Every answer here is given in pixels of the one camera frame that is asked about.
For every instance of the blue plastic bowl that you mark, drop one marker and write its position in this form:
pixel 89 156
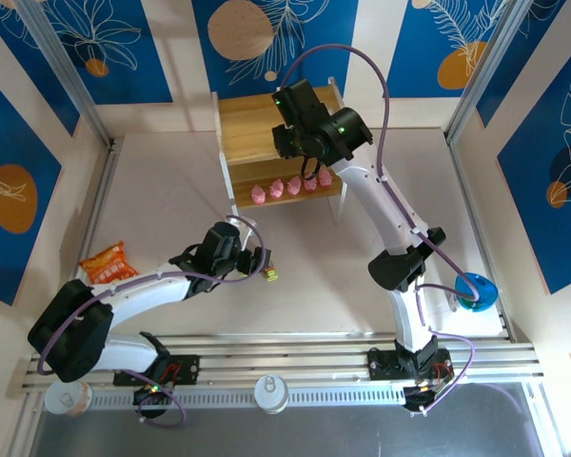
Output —
pixel 485 290

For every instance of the orange snack bag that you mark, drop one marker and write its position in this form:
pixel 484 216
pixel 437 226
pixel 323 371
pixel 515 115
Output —
pixel 107 266

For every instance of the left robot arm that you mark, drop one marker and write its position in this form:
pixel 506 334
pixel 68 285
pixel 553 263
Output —
pixel 138 295

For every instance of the silver tin can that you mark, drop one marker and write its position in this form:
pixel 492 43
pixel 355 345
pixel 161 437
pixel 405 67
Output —
pixel 271 394

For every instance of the aluminium corner post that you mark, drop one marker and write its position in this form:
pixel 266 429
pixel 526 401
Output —
pixel 62 62
pixel 485 62

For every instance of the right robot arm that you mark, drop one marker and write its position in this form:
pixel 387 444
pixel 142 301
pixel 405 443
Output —
pixel 380 204

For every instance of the aluminium side rail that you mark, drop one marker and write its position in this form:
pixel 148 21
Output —
pixel 107 181
pixel 461 181

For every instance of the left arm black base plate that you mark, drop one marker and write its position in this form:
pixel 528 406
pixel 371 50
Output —
pixel 190 369

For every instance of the aluminium rail frame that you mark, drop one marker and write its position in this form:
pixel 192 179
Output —
pixel 285 357

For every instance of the tin can with pink label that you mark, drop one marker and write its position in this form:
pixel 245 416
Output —
pixel 68 400

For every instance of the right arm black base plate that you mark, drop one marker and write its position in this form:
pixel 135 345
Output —
pixel 383 364

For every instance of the grey metal plate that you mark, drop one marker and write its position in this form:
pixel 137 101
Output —
pixel 314 433

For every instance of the pink plastic pig toy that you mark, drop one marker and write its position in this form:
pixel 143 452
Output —
pixel 310 184
pixel 325 179
pixel 276 189
pixel 293 185
pixel 258 194

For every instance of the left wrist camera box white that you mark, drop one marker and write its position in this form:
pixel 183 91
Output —
pixel 248 223

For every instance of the wooden two-tier shelf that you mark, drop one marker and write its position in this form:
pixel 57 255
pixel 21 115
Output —
pixel 247 128

